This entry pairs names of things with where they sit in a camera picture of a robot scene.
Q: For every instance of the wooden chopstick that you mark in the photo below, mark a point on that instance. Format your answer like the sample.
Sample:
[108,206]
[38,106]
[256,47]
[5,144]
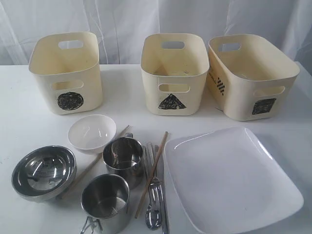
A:
[151,175]
[78,179]

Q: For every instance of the steel mug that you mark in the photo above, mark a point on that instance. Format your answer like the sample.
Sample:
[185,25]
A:
[124,156]
[105,200]

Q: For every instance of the white round bowl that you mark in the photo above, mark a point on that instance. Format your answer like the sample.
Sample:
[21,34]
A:
[92,133]

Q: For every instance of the steel mug front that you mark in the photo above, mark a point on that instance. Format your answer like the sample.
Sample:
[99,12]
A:
[105,200]

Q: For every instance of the stainless steel bowl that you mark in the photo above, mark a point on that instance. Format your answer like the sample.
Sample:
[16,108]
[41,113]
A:
[44,174]

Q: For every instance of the steel knife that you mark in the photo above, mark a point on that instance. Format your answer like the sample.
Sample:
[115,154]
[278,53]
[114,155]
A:
[161,188]

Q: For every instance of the cream bin with triangle mark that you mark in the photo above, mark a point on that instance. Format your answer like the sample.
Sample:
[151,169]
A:
[174,68]

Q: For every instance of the steel fork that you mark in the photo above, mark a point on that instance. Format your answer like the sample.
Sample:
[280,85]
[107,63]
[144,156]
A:
[154,190]

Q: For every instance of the cream bin with circle mark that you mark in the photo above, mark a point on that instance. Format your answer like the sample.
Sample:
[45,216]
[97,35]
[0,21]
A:
[67,72]

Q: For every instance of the white square plate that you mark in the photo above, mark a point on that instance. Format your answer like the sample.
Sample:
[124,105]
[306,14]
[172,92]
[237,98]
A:
[228,182]

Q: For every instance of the cream bin with square mark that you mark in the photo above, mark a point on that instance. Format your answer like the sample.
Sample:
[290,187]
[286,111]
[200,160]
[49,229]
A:
[249,77]

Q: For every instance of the steel spoon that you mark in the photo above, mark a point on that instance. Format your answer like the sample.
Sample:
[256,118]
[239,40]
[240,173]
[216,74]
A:
[153,217]

